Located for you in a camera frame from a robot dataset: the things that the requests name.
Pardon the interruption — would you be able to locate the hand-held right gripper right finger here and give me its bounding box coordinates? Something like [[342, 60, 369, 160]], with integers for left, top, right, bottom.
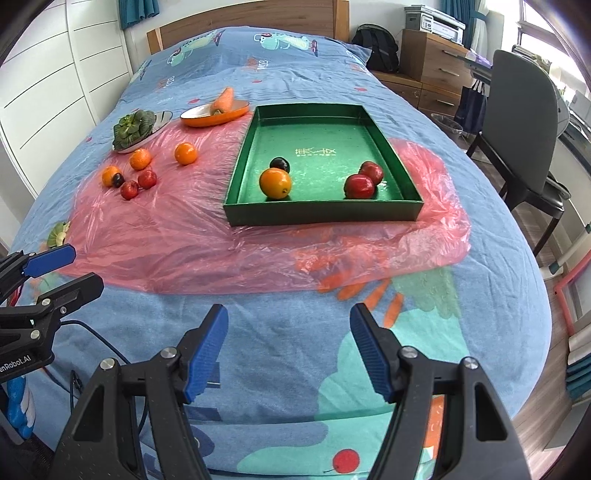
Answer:
[[349, 302, 529, 480]]

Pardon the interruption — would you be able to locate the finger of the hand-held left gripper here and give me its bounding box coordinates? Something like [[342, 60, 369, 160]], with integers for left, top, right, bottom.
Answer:
[[0, 244, 77, 301], [31, 272, 105, 325]]

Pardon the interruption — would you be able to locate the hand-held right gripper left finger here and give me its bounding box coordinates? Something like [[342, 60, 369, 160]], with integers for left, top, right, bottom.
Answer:
[[54, 303, 230, 480]]

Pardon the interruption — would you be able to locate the green tray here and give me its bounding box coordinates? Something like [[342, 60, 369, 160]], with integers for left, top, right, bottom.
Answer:
[[223, 104, 424, 227]]

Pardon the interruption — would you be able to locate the light green bok choy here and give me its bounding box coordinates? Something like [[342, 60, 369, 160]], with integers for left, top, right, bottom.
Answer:
[[46, 220, 71, 250]]

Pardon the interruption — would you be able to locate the blue printed blanket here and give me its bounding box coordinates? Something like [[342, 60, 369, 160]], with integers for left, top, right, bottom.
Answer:
[[9, 25, 555, 480]]

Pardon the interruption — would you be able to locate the pink plastic sheet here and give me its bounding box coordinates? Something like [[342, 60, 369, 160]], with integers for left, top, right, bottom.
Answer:
[[69, 104, 472, 296]]

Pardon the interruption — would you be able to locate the dark cloth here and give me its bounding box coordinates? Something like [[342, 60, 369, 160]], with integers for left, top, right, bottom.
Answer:
[[0, 422, 65, 480]]

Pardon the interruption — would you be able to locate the dark green bok choy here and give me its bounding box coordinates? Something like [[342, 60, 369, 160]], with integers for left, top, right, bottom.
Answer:
[[113, 110, 156, 149]]

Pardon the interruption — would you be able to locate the white wardrobe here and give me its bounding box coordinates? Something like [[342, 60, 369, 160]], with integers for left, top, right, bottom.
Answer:
[[0, 0, 134, 199]]

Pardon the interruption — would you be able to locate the orange oval dish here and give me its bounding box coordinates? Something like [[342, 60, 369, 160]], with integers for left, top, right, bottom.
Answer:
[[180, 100, 250, 128]]

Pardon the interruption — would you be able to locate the pink framed board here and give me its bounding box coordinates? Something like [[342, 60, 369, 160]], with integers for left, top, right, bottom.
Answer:
[[551, 264, 591, 337]]

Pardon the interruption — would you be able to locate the carrot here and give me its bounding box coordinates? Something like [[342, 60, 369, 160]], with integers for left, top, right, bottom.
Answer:
[[210, 87, 236, 115]]

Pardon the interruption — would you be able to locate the mesh waste bin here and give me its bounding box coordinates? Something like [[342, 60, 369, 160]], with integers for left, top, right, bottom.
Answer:
[[430, 112, 465, 138]]

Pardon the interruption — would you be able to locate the low wooden nightstand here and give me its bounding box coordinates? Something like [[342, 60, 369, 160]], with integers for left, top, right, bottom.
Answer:
[[370, 69, 462, 121]]

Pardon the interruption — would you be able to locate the dark shopping bag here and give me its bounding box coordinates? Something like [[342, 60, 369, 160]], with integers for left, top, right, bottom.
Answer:
[[455, 78, 488, 134]]

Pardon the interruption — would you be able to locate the teal curtain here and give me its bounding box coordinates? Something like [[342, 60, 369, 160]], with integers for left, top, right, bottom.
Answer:
[[119, 0, 160, 29], [438, 0, 490, 49]]

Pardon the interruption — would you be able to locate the grey chair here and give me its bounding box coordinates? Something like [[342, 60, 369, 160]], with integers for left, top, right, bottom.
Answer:
[[466, 49, 571, 257]]

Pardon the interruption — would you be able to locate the wooden drawer cabinet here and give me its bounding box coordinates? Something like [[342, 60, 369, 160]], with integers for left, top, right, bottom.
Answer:
[[400, 29, 474, 90]]

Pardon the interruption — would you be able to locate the black backpack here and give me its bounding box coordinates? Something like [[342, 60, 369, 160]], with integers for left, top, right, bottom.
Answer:
[[352, 24, 400, 73]]

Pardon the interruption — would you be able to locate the white desk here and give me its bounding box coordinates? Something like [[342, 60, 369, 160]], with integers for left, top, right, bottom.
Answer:
[[556, 88, 591, 153]]

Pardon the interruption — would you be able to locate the white printer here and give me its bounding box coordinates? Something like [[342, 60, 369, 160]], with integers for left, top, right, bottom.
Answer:
[[404, 6, 466, 44]]

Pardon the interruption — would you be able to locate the wooden headboard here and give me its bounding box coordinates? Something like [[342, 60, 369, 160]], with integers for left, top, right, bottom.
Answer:
[[146, 0, 350, 49]]

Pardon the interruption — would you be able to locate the window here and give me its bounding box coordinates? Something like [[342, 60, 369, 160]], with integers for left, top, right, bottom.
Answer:
[[512, 0, 591, 93]]

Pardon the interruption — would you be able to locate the black cable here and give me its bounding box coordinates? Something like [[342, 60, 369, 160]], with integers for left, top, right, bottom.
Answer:
[[44, 320, 153, 435]]

